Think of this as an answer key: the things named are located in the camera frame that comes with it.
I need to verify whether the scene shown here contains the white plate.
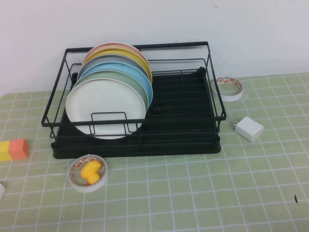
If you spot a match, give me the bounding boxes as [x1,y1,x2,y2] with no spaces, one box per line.
[65,77,147,140]

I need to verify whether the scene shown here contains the light green plate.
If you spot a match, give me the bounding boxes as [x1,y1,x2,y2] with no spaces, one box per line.
[73,72,151,114]

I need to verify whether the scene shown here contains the light blue plate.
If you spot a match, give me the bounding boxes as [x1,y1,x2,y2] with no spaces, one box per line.
[77,61,154,107]

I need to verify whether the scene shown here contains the yellow plate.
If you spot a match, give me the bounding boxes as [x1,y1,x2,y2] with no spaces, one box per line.
[82,47,153,84]

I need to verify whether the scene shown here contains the grey plate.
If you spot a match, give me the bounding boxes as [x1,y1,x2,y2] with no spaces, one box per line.
[77,54,150,76]

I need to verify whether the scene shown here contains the pink plate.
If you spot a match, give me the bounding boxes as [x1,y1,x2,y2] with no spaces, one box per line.
[82,43,148,68]

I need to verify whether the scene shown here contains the white tape roll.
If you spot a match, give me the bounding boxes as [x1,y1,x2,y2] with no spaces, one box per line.
[212,76,245,102]
[67,153,109,193]

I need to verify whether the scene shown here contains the green checkered tablecloth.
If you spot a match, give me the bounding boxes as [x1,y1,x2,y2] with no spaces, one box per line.
[0,73,309,232]

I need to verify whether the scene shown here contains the yellow rubber duck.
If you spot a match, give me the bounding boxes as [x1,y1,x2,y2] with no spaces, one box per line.
[80,161,101,186]

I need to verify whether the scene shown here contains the white charger adapter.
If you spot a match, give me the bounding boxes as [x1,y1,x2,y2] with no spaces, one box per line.
[233,116,265,142]

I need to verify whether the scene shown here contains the orange cube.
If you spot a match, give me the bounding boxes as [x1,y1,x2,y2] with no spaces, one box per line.
[8,138,30,160]

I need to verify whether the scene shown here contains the yellow cube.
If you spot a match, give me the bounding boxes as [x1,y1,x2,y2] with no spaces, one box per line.
[0,141,12,162]

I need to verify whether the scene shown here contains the black wire dish rack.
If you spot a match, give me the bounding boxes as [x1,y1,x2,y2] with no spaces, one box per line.
[41,41,227,140]

